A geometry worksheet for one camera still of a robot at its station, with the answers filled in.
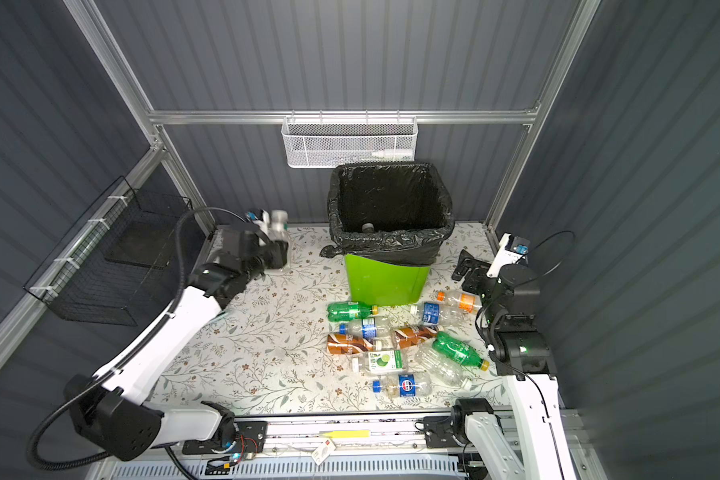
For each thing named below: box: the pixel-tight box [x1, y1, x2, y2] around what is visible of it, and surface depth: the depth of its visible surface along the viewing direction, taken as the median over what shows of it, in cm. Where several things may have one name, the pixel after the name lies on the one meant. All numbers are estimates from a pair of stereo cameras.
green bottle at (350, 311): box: [327, 301, 379, 322], surface depth 94 cm
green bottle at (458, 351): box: [432, 331, 490, 372], surface depth 84 cm
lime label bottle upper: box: [352, 349, 410, 373], surface depth 84 cm
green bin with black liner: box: [319, 162, 455, 306], surface depth 86 cm
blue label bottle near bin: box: [409, 301, 457, 326], surface depth 93 cm
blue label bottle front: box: [372, 373, 433, 397], surface depth 80 cm
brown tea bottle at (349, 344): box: [327, 334, 382, 355], surface depth 86 cm
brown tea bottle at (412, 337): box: [395, 326, 438, 349], surface depth 87 cm
